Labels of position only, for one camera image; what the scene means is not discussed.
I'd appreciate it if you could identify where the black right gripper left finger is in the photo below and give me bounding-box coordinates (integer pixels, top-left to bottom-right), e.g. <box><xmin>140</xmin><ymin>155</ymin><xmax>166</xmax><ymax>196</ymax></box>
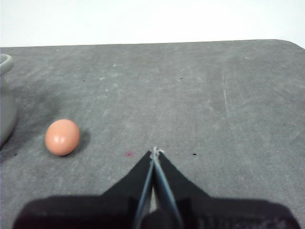
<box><xmin>13</xmin><ymin>150</ymin><xmax>155</xmax><ymax>229</ymax></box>

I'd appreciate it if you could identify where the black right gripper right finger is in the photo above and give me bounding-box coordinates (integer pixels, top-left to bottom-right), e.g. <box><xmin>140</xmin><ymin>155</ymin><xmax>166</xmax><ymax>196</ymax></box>
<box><xmin>154</xmin><ymin>150</ymin><xmax>301</xmax><ymax>229</ymax></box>

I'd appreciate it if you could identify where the brown egg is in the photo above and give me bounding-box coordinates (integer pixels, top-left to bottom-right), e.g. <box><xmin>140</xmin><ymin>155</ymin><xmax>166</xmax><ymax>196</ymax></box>
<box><xmin>45</xmin><ymin>119</ymin><xmax>81</xmax><ymax>156</ymax></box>

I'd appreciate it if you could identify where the pale green electric pot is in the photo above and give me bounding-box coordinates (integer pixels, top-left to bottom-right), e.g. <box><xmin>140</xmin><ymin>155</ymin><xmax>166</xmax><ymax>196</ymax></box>
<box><xmin>0</xmin><ymin>54</ymin><xmax>19</xmax><ymax>147</ymax></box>

